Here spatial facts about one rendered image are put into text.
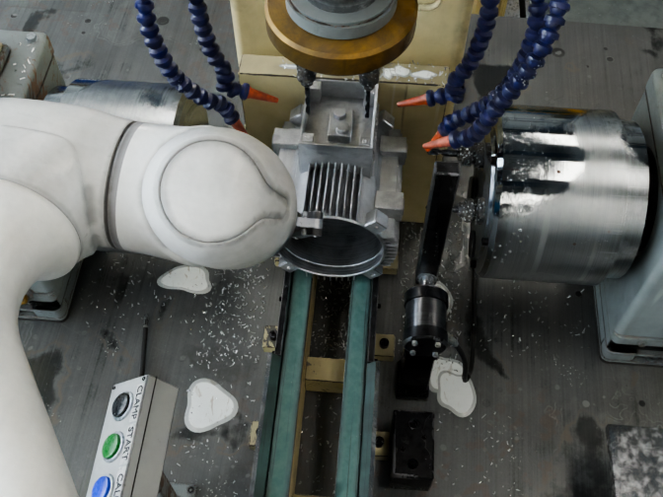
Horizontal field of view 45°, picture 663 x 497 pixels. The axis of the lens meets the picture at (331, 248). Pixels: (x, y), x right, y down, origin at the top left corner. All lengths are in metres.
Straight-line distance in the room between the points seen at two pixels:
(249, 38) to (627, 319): 0.71
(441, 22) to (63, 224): 0.78
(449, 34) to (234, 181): 0.76
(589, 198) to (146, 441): 0.62
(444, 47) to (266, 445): 0.64
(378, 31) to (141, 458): 0.55
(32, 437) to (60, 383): 0.85
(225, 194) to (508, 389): 0.84
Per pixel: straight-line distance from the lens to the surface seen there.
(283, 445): 1.11
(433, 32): 1.25
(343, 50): 0.92
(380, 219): 1.07
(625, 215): 1.09
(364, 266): 1.18
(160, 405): 0.99
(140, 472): 0.96
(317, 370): 1.23
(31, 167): 0.60
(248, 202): 0.54
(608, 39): 1.81
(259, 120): 1.24
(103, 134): 0.62
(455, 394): 1.27
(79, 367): 1.34
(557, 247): 1.09
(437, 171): 0.92
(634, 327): 1.27
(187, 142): 0.55
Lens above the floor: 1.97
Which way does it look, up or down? 58 degrees down
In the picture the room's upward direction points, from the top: straight up
